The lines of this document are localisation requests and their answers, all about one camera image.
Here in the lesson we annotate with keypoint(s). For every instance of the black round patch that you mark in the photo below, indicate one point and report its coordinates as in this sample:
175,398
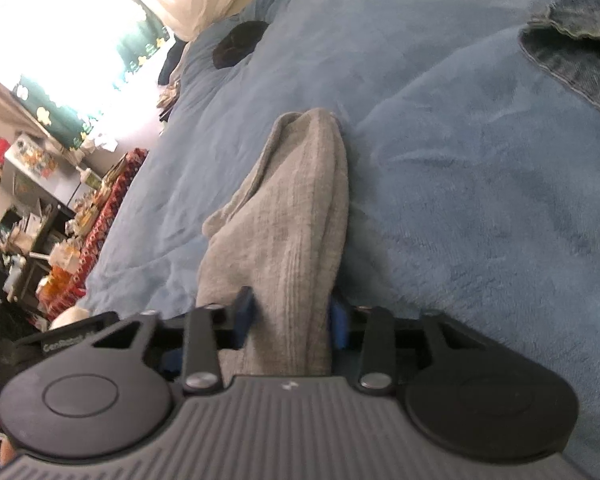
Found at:
240,45

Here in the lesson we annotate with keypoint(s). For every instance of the red soft toy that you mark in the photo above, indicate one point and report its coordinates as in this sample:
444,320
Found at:
0,149

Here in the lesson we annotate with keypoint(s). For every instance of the green drink cup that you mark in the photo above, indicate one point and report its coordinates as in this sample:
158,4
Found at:
91,180

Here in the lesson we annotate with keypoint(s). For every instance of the orange snack bag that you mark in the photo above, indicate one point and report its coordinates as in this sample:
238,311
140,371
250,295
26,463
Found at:
55,280

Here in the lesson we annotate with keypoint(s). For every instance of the green window curtain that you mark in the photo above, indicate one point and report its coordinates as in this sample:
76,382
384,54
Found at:
60,120

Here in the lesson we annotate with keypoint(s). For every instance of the blue fleece blanket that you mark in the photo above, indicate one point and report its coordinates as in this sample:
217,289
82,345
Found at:
455,185

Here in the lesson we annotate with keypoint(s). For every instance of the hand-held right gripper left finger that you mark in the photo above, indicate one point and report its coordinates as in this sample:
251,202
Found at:
243,320

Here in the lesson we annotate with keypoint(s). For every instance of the dark grey patterned cloth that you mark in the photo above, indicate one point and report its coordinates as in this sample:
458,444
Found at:
580,45

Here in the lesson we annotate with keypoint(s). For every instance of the white cup with straw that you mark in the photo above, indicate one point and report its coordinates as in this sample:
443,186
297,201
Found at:
65,257

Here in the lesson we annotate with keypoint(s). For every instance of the grey knit sweater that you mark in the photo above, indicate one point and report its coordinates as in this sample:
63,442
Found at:
290,220

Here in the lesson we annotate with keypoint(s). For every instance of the grey cabinet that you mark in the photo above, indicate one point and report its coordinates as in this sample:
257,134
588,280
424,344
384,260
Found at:
30,185

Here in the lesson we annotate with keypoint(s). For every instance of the dark blue cloth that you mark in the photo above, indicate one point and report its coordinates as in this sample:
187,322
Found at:
172,65

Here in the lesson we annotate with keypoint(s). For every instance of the red patterned tablecloth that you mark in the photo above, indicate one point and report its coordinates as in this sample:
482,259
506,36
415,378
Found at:
105,215

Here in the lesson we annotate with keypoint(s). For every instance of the dark cluttered shelf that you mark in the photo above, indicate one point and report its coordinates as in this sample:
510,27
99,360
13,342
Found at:
25,270

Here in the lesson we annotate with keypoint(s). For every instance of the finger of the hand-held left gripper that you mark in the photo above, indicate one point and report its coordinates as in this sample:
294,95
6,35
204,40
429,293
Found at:
172,362

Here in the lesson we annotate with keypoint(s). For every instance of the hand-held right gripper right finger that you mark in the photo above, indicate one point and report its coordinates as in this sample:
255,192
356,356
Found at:
337,327

